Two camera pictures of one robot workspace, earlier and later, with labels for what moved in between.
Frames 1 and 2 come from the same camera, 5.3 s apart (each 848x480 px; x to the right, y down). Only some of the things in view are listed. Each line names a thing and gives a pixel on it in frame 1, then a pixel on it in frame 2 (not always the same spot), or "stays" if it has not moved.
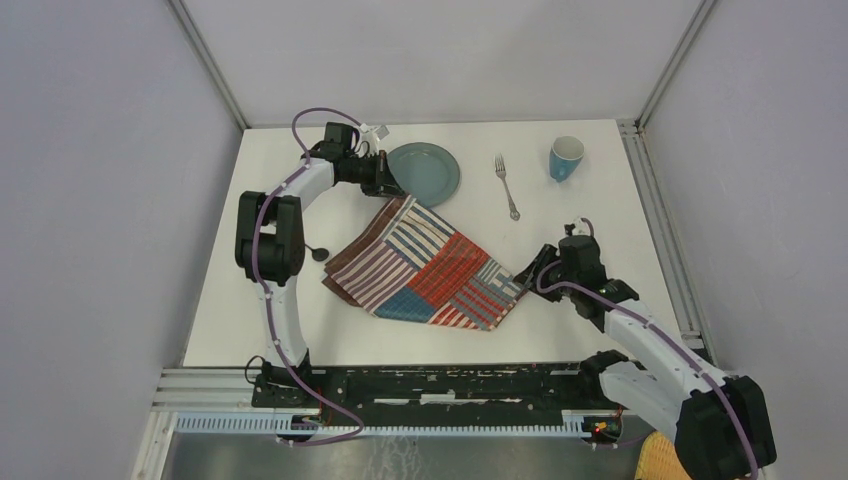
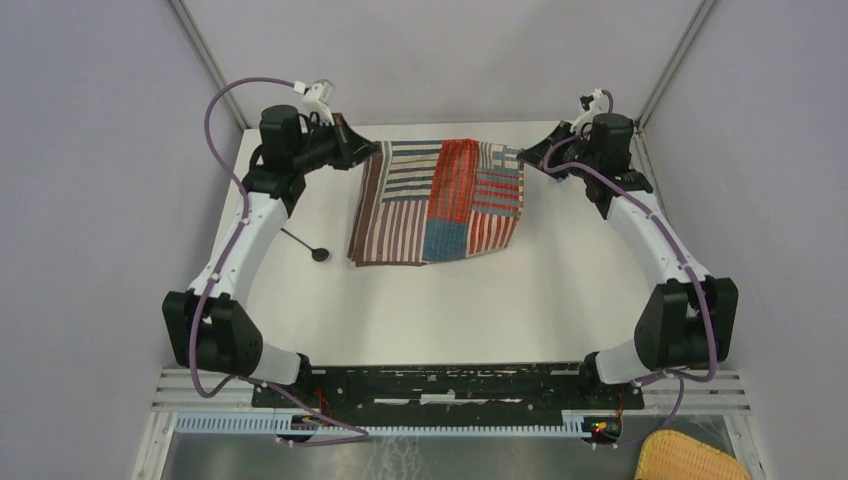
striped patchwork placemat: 406,263 -> 435,200
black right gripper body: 547,251 -> 575,150
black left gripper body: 367,172 -> 328,145
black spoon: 318,254 stays
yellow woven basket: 658,459 stays
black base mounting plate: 428,392 stays
